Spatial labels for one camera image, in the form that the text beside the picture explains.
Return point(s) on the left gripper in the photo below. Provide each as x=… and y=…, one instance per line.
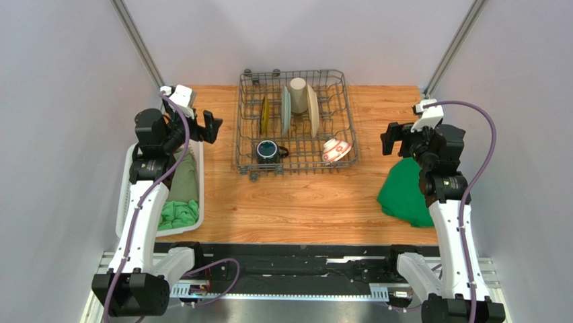
x=209, y=132

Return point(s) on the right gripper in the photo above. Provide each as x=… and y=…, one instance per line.
x=400, y=139

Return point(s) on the yellow patterned plate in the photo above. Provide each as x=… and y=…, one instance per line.
x=264, y=115

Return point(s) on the light blue flower plate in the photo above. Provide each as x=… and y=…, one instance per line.
x=285, y=111

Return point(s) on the cream bird plate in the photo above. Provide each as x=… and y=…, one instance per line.
x=313, y=110

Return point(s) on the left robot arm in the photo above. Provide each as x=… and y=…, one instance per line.
x=133, y=285

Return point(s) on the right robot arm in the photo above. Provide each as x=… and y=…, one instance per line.
x=460, y=294

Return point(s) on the dark green mug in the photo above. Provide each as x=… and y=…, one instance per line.
x=269, y=152

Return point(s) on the white red patterned bowl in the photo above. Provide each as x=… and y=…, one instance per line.
x=334, y=150

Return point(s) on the green cloth on table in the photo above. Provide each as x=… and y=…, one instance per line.
x=400, y=196

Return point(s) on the olive green folded cloth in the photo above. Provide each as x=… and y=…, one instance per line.
x=184, y=187

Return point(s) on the beige upside-down cup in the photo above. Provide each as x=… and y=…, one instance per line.
x=298, y=92

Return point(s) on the bright green crumpled cloth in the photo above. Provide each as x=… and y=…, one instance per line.
x=176, y=214

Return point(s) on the white plastic basket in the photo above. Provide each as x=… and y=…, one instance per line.
x=127, y=198

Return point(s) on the right aluminium frame post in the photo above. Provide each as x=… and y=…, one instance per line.
x=463, y=31

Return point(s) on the aluminium frame post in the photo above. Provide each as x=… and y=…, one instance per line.
x=463, y=31
x=130, y=26

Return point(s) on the grey wire dish rack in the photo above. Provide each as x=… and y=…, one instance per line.
x=335, y=121

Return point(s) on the left aluminium frame post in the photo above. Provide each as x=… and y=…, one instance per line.
x=130, y=26

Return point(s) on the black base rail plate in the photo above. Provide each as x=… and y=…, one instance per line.
x=297, y=269

